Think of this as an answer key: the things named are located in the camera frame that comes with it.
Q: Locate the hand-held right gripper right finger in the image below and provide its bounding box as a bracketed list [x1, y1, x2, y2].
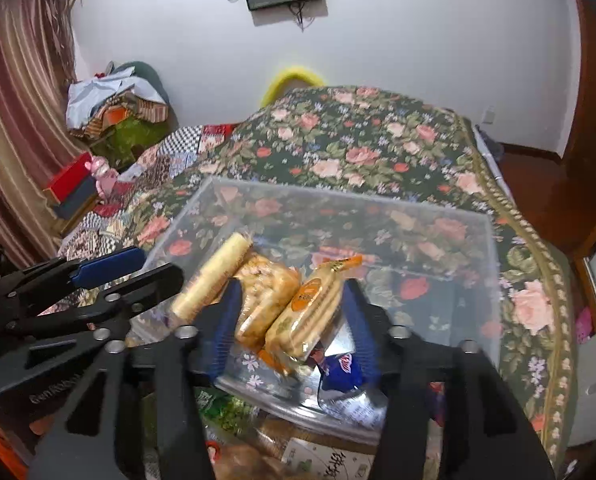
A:
[344, 279, 556, 480]

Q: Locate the black hanging cable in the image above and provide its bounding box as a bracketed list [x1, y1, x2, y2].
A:
[288, 2, 316, 31]

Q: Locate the yellow curved headboard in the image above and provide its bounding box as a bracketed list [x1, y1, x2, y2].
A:
[260, 65, 326, 108]

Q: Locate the cream cylindrical biscuit roll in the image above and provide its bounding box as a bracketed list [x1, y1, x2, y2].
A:
[170, 232, 253, 322]

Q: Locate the cracker packet with orange label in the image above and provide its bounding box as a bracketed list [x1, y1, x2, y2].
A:
[264, 255, 366, 361]

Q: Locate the yellow cracker packet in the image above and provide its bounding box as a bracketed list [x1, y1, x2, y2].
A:
[234, 252, 301, 348]

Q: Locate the dark green chair back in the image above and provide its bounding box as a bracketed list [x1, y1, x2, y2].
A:
[113, 60, 170, 106]

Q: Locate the dark blue box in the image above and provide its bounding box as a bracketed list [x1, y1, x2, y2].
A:
[53, 175, 101, 221]

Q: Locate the red box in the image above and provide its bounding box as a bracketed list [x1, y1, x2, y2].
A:
[43, 152, 93, 201]

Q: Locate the white crumpled cloth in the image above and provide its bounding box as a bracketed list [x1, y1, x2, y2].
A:
[67, 72, 164, 128]

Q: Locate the green cloth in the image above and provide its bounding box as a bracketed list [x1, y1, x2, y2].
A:
[90, 117, 170, 168]

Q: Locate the blue snack packet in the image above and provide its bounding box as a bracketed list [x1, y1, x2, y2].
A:
[317, 345, 379, 431]

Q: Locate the grey bag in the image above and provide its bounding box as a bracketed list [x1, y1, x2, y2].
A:
[475, 127, 504, 162]

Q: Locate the striped red curtain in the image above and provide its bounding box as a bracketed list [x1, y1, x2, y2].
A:
[0, 0, 94, 271]

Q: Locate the green snack packet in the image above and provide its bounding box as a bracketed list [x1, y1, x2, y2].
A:
[195, 387, 259, 431]

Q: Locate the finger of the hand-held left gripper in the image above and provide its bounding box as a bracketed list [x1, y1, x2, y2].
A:
[0, 247, 146, 311]
[13, 263, 185, 341]

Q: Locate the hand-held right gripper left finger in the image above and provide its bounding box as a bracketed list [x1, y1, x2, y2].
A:
[28, 280, 244, 480]

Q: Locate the pink toy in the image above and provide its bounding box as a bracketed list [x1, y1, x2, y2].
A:
[90, 155, 121, 197]

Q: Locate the wooden door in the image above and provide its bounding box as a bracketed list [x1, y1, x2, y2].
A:
[558, 0, 596, 261]

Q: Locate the clear plastic storage box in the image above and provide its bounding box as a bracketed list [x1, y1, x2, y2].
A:
[133, 176, 501, 448]

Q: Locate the striped brown cloth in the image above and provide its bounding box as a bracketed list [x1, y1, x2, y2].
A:
[80, 97, 171, 138]

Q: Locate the white printed snack packet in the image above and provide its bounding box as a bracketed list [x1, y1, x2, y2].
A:
[278, 436, 379, 480]

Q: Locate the patchwork quilt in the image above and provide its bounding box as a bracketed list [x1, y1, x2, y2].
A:
[58, 122, 239, 261]

